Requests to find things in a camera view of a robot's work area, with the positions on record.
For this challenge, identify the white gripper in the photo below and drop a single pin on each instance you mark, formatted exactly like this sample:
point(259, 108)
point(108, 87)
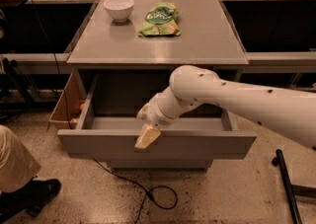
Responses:
point(154, 113)

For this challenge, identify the grey top drawer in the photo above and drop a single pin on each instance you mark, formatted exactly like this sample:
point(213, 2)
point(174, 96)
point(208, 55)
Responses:
point(108, 127)

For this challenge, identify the grey drawer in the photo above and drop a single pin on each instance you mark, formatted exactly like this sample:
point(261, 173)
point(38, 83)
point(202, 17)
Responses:
point(108, 127)
point(159, 164)

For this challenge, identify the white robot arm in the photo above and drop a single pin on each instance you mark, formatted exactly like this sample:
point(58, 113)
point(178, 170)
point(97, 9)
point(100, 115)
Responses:
point(289, 113)

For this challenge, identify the grey bottom drawer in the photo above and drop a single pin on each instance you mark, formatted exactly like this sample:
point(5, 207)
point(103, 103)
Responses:
point(159, 164)

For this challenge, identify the grey drawer cabinet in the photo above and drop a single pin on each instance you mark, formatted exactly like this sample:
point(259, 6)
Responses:
point(206, 40)

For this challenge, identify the cardboard box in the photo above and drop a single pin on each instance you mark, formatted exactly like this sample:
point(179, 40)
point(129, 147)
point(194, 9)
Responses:
point(69, 106)

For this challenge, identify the green chip bag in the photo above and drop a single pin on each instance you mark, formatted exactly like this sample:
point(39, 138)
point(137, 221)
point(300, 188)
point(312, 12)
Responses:
point(161, 21)

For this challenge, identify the white ceramic bowl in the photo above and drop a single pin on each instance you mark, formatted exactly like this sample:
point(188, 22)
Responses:
point(119, 10)

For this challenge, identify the beige trouser leg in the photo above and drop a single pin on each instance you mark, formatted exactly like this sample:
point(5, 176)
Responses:
point(17, 165)

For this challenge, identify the black shoe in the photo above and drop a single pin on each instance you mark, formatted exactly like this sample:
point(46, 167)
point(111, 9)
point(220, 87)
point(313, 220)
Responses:
point(30, 198)

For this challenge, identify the black metal stand bar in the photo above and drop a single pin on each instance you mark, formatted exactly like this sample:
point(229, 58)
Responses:
point(291, 190)

